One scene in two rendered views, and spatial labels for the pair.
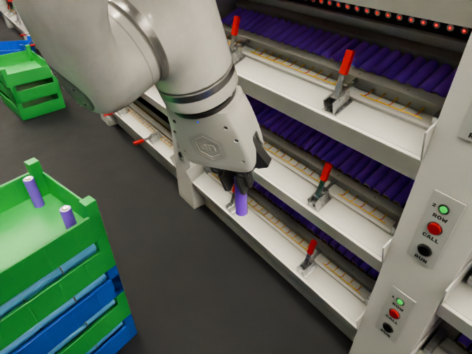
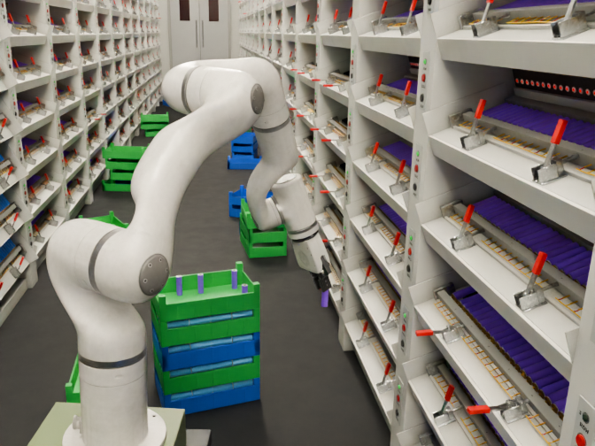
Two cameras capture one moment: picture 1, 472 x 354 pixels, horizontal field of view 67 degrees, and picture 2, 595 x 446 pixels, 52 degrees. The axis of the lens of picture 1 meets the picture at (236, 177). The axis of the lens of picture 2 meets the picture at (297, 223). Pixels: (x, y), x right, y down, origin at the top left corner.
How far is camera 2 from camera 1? 1.24 m
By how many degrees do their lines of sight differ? 33
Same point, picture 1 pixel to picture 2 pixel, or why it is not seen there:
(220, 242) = (348, 375)
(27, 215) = (226, 290)
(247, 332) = (329, 424)
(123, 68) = (267, 217)
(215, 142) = (305, 255)
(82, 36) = (257, 207)
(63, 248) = (236, 303)
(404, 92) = not seen: hidden behind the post
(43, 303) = (218, 329)
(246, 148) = (315, 259)
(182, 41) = (290, 212)
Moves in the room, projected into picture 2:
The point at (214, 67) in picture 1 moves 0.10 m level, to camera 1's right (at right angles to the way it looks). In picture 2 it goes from (302, 223) to (337, 230)
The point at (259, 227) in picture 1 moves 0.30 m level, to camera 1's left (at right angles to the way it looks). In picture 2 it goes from (371, 360) to (290, 336)
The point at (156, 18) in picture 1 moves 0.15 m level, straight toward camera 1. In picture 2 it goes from (282, 204) to (260, 221)
